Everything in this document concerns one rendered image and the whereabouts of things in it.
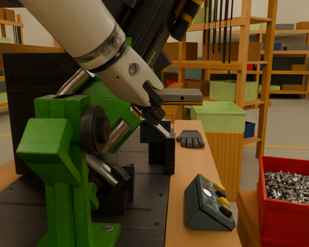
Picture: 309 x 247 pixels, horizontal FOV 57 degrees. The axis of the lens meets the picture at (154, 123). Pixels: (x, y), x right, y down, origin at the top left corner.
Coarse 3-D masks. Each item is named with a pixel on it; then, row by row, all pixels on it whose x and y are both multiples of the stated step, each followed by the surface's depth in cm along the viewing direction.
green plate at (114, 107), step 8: (128, 40) 66; (88, 80) 66; (96, 80) 66; (88, 88) 66; (96, 88) 66; (104, 88) 66; (96, 96) 66; (104, 96) 66; (112, 96) 66; (96, 104) 66; (104, 104) 66; (112, 104) 66; (120, 104) 66; (128, 104) 65; (112, 112) 66; (120, 112) 66; (112, 120) 66
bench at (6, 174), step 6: (138, 126) 147; (12, 162) 97; (0, 168) 92; (6, 168) 92; (12, 168) 92; (0, 174) 87; (6, 174) 87; (12, 174) 87; (18, 174) 87; (0, 180) 83; (6, 180) 83; (12, 180) 83; (0, 186) 79; (6, 186) 79
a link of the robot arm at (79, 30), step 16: (32, 0) 34; (48, 0) 34; (64, 0) 34; (80, 0) 35; (96, 0) 37; (48, 16) 35; (64, 16) 35; (80, 16) 36; (96, 16) 37; (64, 32) 37; (80, 32) 37; (96, 32) 38; (64, 48) 40; (80, 48) 38; (96, 48) 39
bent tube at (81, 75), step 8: (80, 72) 63; (88, 72) 62; (72, 80) 63; (80, 80) 63; (64, 88) 63; (72, 88) 63; (88, 160) 62; (96, 160) 62; (96, 168) 62; (104, 168) 62; (104, 176) 62; (112, 176) 62; (112, 184) 62
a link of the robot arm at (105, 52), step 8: (112, 32) 40; (120, 32) 41; (112, 40) 40; (120, 40) 40; (104, 48) 39; (112, 48) 41; (88, 56) 40; (96, 56) 40; (104, 56) 40; (112, 56) 41; (80, 64) 42; (88, 64) 41; (96, 64) 40
